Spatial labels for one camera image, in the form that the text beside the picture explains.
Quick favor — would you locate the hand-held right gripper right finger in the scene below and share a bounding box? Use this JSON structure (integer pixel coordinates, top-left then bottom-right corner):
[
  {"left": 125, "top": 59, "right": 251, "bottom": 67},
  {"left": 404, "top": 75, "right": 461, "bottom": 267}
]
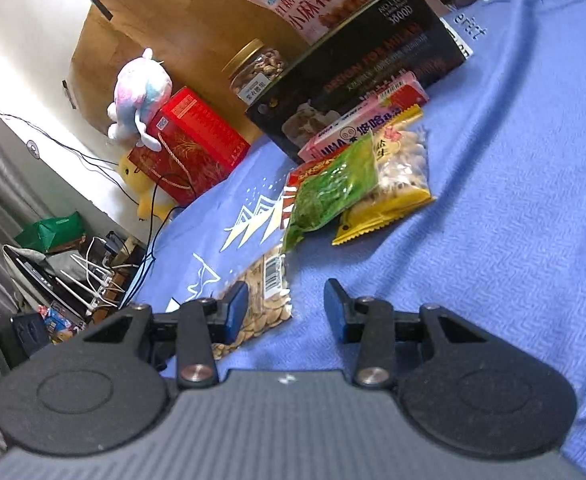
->
[{"left": 324, "top": 279, "right": 488, "bottom": 390}]

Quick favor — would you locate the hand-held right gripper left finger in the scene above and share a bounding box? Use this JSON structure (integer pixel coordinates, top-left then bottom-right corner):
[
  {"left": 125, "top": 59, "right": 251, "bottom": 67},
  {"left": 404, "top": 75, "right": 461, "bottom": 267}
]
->
[{"left": 80, "top": 281, "right": 250, "bottom": 390}]

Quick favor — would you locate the clear seed packet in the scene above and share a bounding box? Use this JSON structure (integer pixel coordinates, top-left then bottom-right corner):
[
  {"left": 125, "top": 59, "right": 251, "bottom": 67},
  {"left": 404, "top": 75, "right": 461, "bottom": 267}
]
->
[{"left": 210, "top": 252, "right": 294, "bottom": 361}]

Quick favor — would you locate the green pea packet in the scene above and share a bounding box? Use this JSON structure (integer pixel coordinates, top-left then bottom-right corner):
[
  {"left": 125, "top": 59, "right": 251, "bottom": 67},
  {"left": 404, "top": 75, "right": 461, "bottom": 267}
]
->
[{"left": 282, "top": 132, "right": 378, "bottom": 254}]

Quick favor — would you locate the red snack packet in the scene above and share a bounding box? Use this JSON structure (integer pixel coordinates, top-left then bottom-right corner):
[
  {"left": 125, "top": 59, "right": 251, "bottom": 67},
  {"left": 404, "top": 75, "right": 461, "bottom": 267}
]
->
[{"left": 282, "top": 155, "right": 346, "bottom": 231}]

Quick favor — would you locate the yellow nut packet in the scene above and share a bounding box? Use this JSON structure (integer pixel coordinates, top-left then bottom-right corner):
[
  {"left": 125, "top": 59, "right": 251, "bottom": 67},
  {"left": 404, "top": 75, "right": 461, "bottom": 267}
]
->
[{"left": 332, "top": 105, "right": 436, "bottom": 247}]

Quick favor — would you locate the pink snack box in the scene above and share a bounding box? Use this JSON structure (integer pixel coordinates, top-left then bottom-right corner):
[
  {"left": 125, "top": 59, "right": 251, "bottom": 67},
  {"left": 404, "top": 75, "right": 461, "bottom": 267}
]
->
[{"left": 298, "top": 72, "right": 430, "bottom": 162}]

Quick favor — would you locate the black tin box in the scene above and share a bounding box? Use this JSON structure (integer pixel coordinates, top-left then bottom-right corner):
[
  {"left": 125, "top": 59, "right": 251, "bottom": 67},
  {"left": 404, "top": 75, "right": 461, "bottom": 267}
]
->
[{"left": 245, "top": 0, "right": 474, "bottom": 163}]

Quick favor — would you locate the grey laptop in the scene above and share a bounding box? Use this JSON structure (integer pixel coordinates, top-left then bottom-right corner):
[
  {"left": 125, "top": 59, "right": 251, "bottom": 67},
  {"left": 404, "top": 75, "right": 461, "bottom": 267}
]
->
[{"left": 3, "top": 244, "right": 58, "bottom": 307}]

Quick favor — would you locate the green bag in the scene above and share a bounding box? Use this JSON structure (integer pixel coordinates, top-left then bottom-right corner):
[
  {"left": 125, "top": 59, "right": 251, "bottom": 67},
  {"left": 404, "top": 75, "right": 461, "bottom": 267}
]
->
[{"left": 15, "top": 212, "right": 86, "bottom": 255}]

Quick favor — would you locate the yellow plush duck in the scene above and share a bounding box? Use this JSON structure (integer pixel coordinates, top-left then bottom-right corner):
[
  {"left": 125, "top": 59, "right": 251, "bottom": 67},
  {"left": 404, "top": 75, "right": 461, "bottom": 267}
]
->
[{"left": 120, "top": 152, "right": 186, "bottom": 221}]

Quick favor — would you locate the red gift box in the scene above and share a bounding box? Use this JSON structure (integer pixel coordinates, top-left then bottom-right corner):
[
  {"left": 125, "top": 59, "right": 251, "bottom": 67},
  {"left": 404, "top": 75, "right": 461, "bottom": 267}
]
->
[{"left": 128, "top": 86, "right": 251, "bottom": 207}]

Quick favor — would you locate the blue printed bed sheet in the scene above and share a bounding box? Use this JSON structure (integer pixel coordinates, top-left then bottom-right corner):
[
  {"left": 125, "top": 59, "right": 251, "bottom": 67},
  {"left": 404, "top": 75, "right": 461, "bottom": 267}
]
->
[{"left": 118, "top": 0, "right": 586, "bottom": 480}]

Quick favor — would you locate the pink and blue plush toy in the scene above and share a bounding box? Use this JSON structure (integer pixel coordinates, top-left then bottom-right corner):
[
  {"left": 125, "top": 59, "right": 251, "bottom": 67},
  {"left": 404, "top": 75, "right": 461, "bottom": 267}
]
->
[{"left": 107, "top": 47, "right": 174, "bottom": 142}]

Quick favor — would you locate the nut jar with white label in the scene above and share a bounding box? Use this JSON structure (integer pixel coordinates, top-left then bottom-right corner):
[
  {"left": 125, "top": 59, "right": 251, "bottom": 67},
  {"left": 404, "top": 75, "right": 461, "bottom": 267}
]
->
[{"left": 223, "top": 39, "right": 290, "bottom": 108}]

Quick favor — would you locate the wooden headboard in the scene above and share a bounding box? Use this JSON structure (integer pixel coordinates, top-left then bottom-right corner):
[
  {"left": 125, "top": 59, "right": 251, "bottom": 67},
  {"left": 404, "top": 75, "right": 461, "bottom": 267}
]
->
[{"left": 68, "top": 0, "right": 454, "bottom": 142}]

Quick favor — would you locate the large pink snack bag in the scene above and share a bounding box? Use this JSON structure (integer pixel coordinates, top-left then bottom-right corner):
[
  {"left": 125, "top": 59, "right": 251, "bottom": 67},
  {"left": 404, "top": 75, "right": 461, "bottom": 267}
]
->
[{"left": 243, "top": 0, "right": 408, "bottom": 46}]

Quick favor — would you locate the black tape strip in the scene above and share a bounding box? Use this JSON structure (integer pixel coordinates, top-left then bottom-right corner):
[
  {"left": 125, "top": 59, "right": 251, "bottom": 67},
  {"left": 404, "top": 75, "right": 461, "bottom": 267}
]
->
[{"left": 84, "top": 0, "right": 114, "bottom": 22}]

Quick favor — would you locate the bundle of white cables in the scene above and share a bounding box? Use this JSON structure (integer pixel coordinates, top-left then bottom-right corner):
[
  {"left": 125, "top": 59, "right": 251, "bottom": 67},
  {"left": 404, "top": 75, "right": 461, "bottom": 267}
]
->
[{"left": 68, "top": 237, "right": 120, "bottom": 312}]

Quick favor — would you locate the black cable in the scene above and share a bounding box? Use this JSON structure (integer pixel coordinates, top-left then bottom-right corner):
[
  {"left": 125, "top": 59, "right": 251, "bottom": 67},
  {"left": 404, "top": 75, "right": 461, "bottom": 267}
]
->
[{"left": 70, "top": 145, "right": 196, "bottom": 306}]

